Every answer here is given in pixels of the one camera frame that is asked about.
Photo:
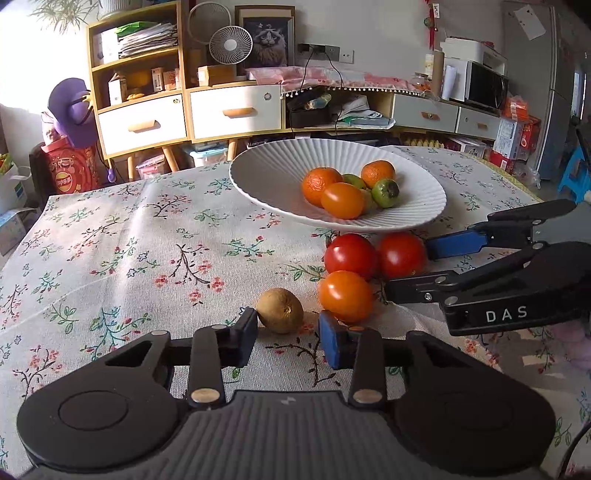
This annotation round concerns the green round fruit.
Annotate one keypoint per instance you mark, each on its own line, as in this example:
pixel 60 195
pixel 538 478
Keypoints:
pixel 387 193
pixel 353 181

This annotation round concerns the blue plastic stool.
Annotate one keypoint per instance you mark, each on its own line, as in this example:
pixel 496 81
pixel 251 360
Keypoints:
pixel 575 173

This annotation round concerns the framed cat picture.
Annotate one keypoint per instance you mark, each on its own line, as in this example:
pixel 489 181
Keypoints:
pixel 270 39

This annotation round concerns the glass jar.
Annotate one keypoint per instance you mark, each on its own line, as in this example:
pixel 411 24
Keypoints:
pixel 421 84

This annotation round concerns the clear plastic storage box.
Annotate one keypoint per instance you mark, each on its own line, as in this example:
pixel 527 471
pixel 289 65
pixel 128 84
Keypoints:
pixel 210 154

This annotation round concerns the red white carton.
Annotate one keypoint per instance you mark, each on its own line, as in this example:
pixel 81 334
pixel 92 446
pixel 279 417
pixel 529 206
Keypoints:
pixel 515 136

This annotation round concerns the black microwave oven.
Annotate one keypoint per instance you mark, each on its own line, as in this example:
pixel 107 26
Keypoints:
pixel 487 85

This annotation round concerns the person's right forearm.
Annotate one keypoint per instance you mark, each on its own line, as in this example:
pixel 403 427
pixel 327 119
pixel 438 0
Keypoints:
pixel 575 344

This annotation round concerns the pile of papers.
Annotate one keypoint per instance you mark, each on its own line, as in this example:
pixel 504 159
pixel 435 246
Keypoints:
pixel 367 121

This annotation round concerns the red gift box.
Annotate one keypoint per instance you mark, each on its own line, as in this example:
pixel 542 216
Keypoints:
pixel 71 168

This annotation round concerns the black storage box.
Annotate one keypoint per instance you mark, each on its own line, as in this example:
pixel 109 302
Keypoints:
pixel 309 113

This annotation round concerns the white desk fan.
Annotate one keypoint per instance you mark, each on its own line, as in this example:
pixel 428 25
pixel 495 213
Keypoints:
pixel 231 46

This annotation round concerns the floral tablecloth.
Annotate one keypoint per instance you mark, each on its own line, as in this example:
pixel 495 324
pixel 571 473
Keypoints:
pixel 138 258

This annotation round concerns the orange tomato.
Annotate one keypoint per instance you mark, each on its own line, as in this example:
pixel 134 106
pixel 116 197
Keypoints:
pixel 342 201
pixel 346 295

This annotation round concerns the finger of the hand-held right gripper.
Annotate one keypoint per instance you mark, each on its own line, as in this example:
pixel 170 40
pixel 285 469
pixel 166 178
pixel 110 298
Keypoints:
pixel 455 244
pixel 415 290

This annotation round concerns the red tomato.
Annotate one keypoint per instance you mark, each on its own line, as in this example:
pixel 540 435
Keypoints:
pixel 402 254
pixel 351 256

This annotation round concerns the white ribbed plate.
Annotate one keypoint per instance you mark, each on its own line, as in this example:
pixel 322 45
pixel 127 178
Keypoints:
pixel 272 180

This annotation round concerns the grey refrigerator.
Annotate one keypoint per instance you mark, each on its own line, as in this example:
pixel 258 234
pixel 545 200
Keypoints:
pixel 535 83

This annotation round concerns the purple plush toy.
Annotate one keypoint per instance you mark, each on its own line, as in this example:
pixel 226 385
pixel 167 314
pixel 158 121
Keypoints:
pixel 71 110

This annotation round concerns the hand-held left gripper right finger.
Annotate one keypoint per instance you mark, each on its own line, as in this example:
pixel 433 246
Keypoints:
pixel 331 339

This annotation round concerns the wall power outlet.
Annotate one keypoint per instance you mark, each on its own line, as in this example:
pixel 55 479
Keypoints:
pixel 325 53

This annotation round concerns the stack of papers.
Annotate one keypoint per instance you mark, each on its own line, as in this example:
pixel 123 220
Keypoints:
pixel 147 39

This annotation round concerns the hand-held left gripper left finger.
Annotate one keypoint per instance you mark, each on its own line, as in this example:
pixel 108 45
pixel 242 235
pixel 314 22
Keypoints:
pixel 247 334

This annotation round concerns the small orange mandarin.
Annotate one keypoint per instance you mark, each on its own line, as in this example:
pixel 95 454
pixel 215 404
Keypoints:
pixel 377 173

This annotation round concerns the blue white cardboard box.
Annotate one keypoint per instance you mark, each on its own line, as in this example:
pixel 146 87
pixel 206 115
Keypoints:
pixel 9 228

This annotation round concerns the wooden shelf cabinet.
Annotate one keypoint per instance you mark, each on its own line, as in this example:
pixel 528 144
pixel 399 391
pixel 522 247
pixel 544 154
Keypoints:
pixel 184 87

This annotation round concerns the large orange mandarin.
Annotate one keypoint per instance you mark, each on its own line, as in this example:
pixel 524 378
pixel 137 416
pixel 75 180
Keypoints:
pixel 317 184

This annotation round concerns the pink fringed cloth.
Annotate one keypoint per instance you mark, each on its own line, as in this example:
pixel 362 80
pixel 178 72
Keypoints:
pixel 351 78

